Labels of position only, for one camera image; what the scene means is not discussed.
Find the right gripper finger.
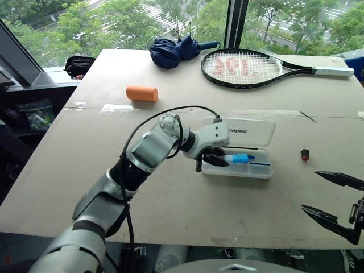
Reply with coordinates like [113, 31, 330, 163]
[301, 204, 361, 245]
[314, 170, 364, 191]

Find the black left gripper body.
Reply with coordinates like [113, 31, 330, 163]
[195, 146, 220, 172]

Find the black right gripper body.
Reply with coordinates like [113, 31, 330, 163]
[349, 194, 364, 237]

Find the blue marker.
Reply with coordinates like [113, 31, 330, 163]
[226, 153, 271, 166]

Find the clear plastic pencil case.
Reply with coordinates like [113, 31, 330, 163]
[201, 117, 278, 180]

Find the orange foam cylinder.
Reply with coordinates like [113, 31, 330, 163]
[126, 85, 159, 103]

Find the grey rounded robot body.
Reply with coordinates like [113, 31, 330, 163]
[159, 259, 307, 273]

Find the navy folded umbrella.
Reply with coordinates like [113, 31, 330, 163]
[149, 35, 221, 70]

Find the silver binder clip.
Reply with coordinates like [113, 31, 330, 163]
[133, 245, 148, 259]

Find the black and white tennis racket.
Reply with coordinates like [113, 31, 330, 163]
[200, 48, 355, 90]

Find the blue box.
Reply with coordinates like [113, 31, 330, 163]
[339, 47, 364, 84]

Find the black bag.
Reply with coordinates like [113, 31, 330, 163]
[64, 55, 97, 80]

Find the clear box of small items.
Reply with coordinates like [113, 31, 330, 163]
[16, 98, 55, 131]

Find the dark slanted panel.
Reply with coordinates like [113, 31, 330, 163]
[0, 19, 44, 87]

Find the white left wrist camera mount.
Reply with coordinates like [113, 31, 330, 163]
[181, 120, 230, 160]

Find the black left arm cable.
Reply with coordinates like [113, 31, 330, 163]
[119, 105, 224, 273]

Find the black window frame post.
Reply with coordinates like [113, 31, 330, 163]
[223, 0, 250, 49]

